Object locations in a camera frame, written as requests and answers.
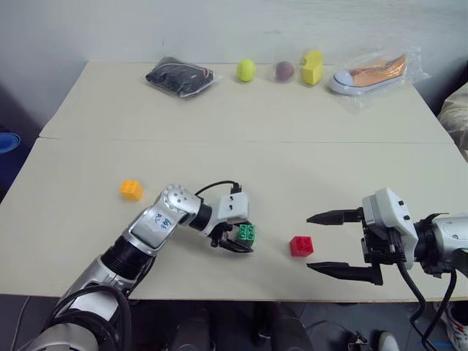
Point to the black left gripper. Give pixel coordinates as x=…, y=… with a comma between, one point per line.
x=225, y=234

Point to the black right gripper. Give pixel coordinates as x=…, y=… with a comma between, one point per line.
x=380, y=245

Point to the green toy brick cube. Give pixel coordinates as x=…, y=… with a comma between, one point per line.
x=246, y=234

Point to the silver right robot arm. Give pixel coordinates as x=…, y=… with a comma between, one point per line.
x=448, y=234

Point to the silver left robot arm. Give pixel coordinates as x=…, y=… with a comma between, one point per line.
x=146, y=230

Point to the red toy brick cube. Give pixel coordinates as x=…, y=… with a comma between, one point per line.
x=301, y=246

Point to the grey white shoe tip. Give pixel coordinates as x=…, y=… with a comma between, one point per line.
x=387, y=342

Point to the orange toy brick cube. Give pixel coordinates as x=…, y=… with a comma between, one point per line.
x=131, y=191

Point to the white red sneaker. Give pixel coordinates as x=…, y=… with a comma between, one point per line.
x=457, y=321

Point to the yellow-green tennis ball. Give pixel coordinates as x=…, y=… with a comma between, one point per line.
x=246, y=70

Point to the beige cloth bundle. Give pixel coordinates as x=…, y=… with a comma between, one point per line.
x=455, y=120

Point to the brown ball in plastic wrap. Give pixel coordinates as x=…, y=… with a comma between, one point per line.
x=284, y=70

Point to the black cloth in plastic bag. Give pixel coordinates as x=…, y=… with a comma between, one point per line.
x=179, y=77

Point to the orange white sneaker in bag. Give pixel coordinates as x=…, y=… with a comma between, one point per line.
x=369, y=75

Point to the yellow foam block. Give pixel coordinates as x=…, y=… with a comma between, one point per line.
x=312, y=69

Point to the blue round object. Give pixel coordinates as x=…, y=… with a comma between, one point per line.
x=8, y=142

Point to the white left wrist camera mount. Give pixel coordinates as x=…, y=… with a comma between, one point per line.
x=232, y=206

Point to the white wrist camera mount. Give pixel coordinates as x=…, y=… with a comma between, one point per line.
x=232, y=206
x=391, y=210

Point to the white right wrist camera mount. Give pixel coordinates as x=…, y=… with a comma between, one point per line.
x=391, y=210

